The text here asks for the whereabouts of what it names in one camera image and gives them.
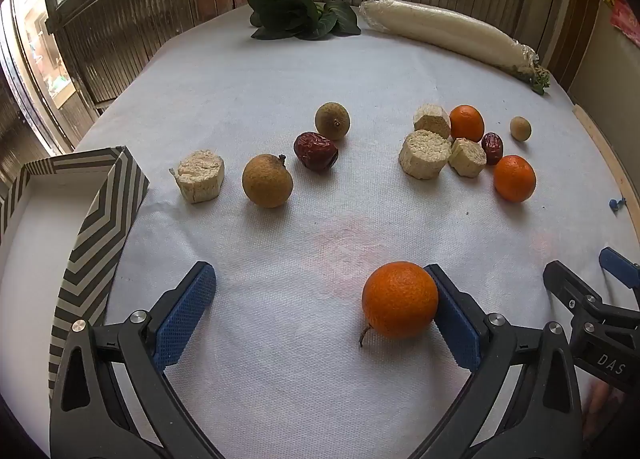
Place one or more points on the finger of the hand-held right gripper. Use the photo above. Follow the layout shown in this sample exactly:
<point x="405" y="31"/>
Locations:
<point x="565" y="281"/>
<point x="622" y="266"/>

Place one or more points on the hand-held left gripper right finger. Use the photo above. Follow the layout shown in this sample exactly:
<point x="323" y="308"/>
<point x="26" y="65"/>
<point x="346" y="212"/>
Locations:
<point x="457" y="324"/>

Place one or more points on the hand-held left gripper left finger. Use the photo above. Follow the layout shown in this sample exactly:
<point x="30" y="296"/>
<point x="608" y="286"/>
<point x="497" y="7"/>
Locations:
<point x="182" y="319"/>

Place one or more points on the orange with stem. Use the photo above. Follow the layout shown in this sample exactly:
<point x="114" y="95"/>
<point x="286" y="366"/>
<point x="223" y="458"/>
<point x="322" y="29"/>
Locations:
<point x="400" y="300"/>

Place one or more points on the striped cardboard box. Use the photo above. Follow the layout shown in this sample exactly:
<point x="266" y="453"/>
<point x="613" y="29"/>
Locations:
<point x="95" y="249"/>

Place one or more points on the small orange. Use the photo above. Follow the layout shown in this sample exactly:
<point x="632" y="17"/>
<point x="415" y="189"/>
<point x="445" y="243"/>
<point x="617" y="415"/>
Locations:
<point x="514" y="178"/>
<point x="466" y="123"/>

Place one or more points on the dried red date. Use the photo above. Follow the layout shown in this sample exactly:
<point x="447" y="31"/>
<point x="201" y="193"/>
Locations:
<point x="315" y="151"/>
<point x="492" y="147"/>

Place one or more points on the small beige cake chunk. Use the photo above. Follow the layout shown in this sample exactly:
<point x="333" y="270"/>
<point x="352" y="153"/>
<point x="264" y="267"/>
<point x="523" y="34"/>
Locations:
<point x="467" y="157"/>

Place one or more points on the large brown longan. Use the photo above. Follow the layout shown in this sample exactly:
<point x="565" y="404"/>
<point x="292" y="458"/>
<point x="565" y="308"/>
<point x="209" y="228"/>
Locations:
<point x="267" y="181"/>

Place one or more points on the large beige cake chunk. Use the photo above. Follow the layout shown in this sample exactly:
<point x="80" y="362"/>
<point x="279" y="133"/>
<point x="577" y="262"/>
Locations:
<point x="424" y="154"/>

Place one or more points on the person's right hand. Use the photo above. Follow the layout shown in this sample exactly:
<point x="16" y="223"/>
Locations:
<point x="597" y="406"/>

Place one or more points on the blue pushpin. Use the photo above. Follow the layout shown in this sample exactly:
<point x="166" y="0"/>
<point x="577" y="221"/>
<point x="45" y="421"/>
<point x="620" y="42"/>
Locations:
<point x="617" y="204"/>

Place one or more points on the tiny tan longan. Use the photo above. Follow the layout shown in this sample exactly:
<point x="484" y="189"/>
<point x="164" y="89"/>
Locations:
<point x="520" y="129"/>

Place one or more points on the beige cake chunk top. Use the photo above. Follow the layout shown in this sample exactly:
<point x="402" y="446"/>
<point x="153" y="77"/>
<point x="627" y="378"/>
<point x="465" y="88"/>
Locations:
<point x="431" y="120"/>

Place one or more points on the wrapped white radish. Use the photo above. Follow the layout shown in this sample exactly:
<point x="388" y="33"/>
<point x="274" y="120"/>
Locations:
<point x="440" y="29"/>

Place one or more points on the metal folding door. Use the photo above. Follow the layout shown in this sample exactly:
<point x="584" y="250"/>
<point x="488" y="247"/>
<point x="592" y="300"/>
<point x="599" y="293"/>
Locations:
<point x="125" y="29"/>

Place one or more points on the green leafy vegetable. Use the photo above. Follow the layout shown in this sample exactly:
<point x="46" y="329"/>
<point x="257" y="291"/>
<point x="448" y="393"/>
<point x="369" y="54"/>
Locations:
<point x="295" y="14"/>

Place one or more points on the red wall decoration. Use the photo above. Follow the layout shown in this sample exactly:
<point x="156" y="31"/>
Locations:
<point x="625" y="16"/>

